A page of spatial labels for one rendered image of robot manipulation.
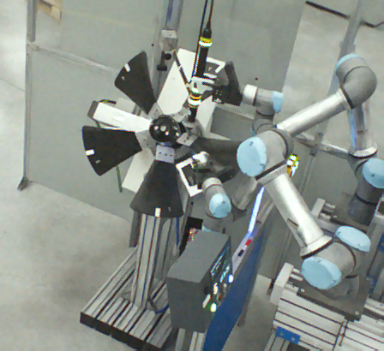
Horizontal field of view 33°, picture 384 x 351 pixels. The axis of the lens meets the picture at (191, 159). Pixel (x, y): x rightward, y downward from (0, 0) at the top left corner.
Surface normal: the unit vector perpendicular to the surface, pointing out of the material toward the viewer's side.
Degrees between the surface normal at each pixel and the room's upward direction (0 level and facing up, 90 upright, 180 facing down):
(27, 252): 0
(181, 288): 90
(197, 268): 15
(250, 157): 86
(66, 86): 90
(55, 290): 0
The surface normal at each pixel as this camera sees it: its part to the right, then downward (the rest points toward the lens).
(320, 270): -0.59, 0.42
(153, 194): 0.38, -0.10
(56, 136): -0.40, 0.44
